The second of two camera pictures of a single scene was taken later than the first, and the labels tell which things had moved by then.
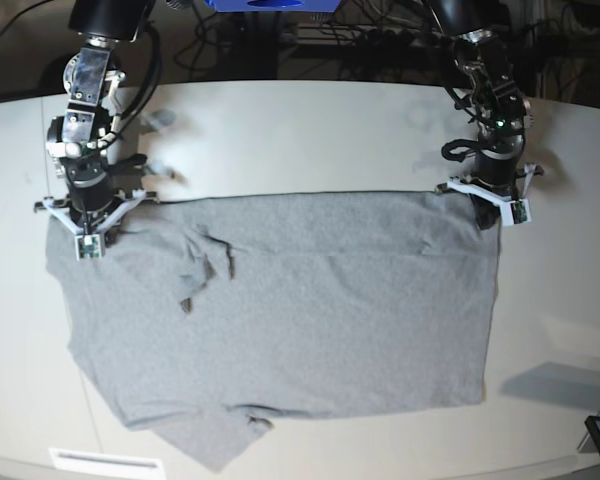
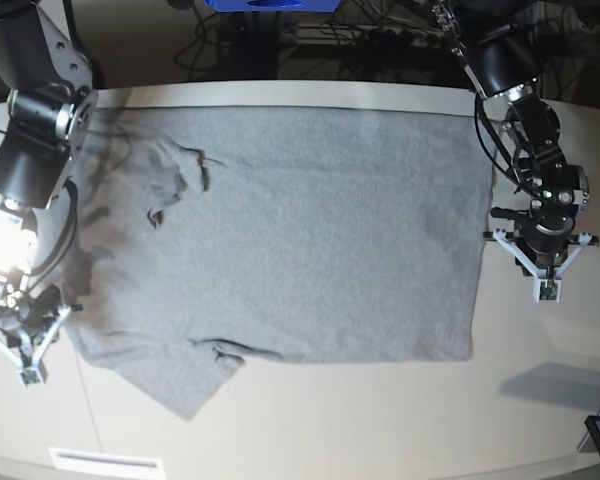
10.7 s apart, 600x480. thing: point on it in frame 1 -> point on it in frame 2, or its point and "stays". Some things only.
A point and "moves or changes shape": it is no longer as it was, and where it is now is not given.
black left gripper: (90, 205) -> (37, 310)
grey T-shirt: (210, 315) moves or changes shape
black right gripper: (502, 183) -> (545, 239)
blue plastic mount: (274, 5) stays
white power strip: (355, 33) stays
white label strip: (88, 460) stays
